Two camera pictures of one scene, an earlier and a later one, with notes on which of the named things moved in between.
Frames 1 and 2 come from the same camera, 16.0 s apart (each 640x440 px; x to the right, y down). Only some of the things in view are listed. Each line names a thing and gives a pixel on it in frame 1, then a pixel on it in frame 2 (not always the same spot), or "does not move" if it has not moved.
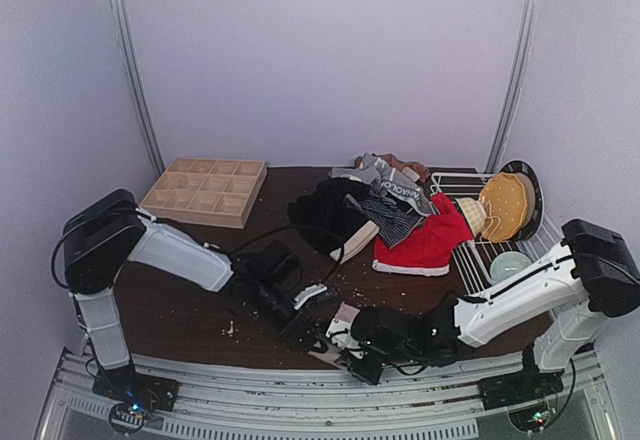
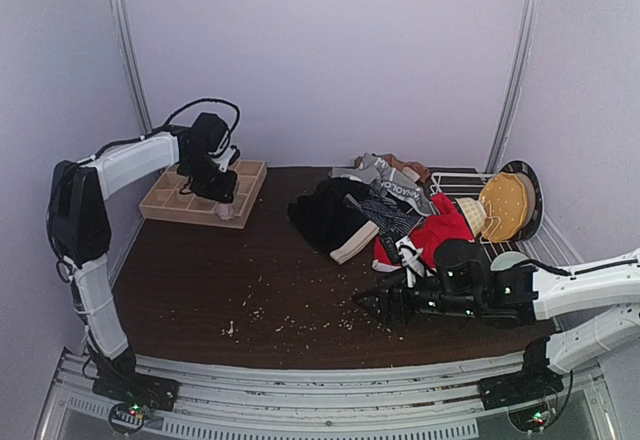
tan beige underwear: [412, 170] does not move
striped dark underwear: [393, 221] does not move
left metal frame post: [121, 19] does not move
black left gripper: [298, 328] -> [216, 191]
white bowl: [507, 264] does not move
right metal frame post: [533, 1] does not move
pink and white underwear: [346, 314] -> [225, 211]
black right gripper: [364, 365] -> [405, 302]
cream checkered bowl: [474, 212] does not move
